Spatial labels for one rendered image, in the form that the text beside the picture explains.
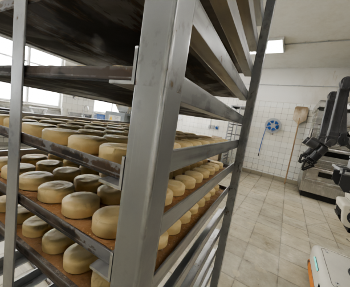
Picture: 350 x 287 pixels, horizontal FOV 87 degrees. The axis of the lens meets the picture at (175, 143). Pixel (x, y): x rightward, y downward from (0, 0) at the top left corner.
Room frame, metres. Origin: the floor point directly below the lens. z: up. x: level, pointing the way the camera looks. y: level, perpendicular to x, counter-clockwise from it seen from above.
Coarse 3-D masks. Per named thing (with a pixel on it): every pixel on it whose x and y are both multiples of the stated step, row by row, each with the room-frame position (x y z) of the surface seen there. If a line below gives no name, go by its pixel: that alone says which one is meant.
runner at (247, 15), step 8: (240, 0) 0.47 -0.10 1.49; (248, 0) 0.46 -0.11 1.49; (240, 8) 0.49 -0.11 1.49; (248, 8) 0.49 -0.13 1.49; (240, 16) 0.53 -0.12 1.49; (248, 16) 0.52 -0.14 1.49; (248, 24) 0.56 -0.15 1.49; (256, 24) 0.61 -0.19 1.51; (248, 32) 0.60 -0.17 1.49; (256, 32) 0.63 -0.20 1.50; (248, 40) 0.65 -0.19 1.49; (256, 40) 0.66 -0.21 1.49; (256, 48) 0.70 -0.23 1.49
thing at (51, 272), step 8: (0, 224) 0.32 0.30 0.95; (0, 232) 0.30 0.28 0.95; (16, 240) 0.27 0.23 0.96; (16, 248) 0.27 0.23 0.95; (24, 248) 0.26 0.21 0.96; (32, 248) 0.27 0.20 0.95; (32, 256) 0.25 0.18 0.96; (40, 256) 0.26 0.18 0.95; (40, 264) 0.24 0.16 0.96; (48, 264) 0.25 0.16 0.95; (48, 272) 0.23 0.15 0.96; (56, 272) 0.24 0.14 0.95; (56, 280) 0.22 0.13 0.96; (64, 280) 0.23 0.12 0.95
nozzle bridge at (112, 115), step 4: (108, 112) 2.30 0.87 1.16; (112, 112) 2.27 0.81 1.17; (116, 112) 2.23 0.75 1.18; (108, 116) 2.30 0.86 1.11; (112, 116) 2.26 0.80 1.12; (116, 116) 2.23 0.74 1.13; (120, 116) 2.20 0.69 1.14; (124, 116) 2.17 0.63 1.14; (128, 116) 2.35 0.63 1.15; (112, 120) 2.26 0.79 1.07; (116, 120) 2.23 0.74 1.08; (120, 120) 2.20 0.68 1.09; (124, 120) 2.18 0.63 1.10; (128, 120) 2.35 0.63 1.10
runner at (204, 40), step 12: (204, 12) 0.25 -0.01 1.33; (204, 24) 0.26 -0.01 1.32; (192, 36) 0.26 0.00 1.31; (204, 36) 0.27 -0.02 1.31; (216, 36) 0.31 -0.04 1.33; (204, 48) 0.30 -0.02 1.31; (216, 48) 0.32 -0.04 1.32; (204, 60) 0.35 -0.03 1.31; (216, 60) 0.34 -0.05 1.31; (228, 60) 0.39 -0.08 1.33; (216, 72) 0.41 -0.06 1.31; (228, 72) 0.41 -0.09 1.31; (228, 84) 0.51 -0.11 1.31; (240, 84) 0.54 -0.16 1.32; (240, 96) 0.65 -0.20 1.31
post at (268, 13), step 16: (272, 0) 0.69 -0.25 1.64; (272, 16) 0.69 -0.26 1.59; (256, 64) 0.69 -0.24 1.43; (256, 80) 0.69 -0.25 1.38; (256, 96) 0.69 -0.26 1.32; (240, 144) 0.69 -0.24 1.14; (240, 160) 0.69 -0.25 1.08; (240, 176) 0.70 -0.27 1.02; (224, 224) 0.69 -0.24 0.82; (224, 240) 0.69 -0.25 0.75
